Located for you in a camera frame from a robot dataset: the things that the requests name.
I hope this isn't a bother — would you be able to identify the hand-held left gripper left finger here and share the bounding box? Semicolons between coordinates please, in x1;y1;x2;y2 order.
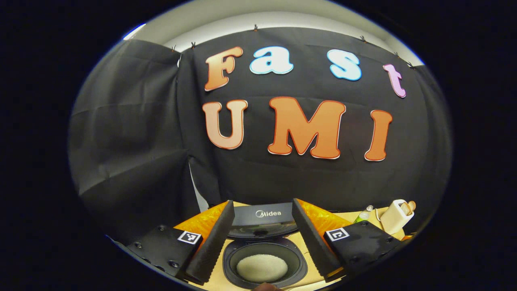
126;200;236;285

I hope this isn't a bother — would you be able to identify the white toaster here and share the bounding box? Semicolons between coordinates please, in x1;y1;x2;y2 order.
380;199;415;235

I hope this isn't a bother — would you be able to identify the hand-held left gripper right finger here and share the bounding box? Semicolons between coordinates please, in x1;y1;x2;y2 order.
291;198;405;283

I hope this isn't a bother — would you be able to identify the white rice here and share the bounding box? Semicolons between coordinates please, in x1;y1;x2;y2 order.
236;254;288;283

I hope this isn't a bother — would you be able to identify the black backdrop cloth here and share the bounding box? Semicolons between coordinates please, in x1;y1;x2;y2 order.
68;26;453;243

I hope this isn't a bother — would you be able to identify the green label plastic bottle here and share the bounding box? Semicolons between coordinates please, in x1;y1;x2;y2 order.
355;205;374;224

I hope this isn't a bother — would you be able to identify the black rice cooker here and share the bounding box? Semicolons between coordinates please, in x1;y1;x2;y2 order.
222;202;308;290

